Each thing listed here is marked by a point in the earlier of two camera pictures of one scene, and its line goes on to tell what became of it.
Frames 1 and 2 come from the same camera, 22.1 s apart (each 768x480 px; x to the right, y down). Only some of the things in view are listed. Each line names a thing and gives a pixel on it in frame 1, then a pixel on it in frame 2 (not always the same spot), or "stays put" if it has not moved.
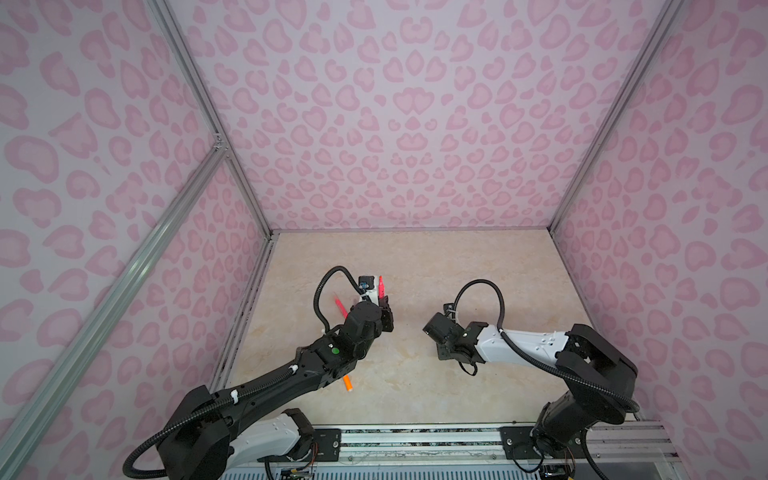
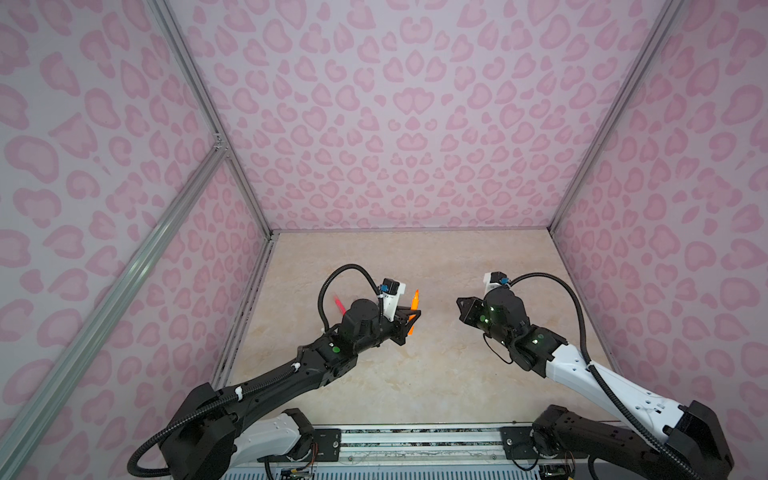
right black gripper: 440,352 to 467,315
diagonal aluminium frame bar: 53,371 stays put
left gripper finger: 386,314 to 404,319
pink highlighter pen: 341,307 stays put
